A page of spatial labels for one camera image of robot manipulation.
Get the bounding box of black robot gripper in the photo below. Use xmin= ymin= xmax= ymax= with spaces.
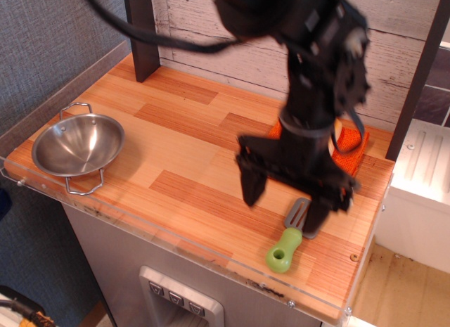
xmin=236 ymin=129 xmax=357 ymax=235

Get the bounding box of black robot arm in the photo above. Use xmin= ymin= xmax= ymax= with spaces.
xmin=214 ymin=0 xmax=369 ymax=238

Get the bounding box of orange knitted cloth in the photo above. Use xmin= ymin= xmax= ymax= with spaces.
xmin=266 ymin=117 xmax=371 ymax=179

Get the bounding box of plastic toy bread loaf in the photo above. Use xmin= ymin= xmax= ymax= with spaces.
xmin=328 ymin=118 xmax=343 ymax=156

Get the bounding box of white toy sink unit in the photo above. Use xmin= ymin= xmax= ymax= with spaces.
xmin=375 ymin=120 xmax=449 ymax=272

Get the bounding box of silver dispenser panel with buttons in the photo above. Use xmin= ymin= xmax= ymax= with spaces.
xmin=139 ymin=266 xmax=225 ymax=326

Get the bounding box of grey toy fridge cabinet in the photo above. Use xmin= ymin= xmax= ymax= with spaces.
xmin=63 ymin=205 xmax=321 ymax=326

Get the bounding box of clear acrylic table edge guard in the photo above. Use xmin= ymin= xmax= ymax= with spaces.
xmin=1 ymin=153 xmax=357 ymax=326

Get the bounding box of orange black object bottom left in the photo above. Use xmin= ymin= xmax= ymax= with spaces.
xmin=1 ymin=300 xmax=56 ymax=327

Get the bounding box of stainless steel two-handled bowl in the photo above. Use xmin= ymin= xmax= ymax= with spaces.
xmin=32 ymin=102 xmax=125 ymax=196

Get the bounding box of dark right vertical post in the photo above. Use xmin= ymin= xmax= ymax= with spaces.
xmin=385 ymin=0 xmax=449 ymax=161

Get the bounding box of dark vertical post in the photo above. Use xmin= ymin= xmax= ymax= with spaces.
xmin=385 ymin=0 xmax=449 ymax=161
xmin=124 ymin=0 xmax=160 ymax=82

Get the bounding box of dark left vertical post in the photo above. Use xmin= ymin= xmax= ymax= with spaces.
xmin=124 ymin=0 xmax=160 ymax=82

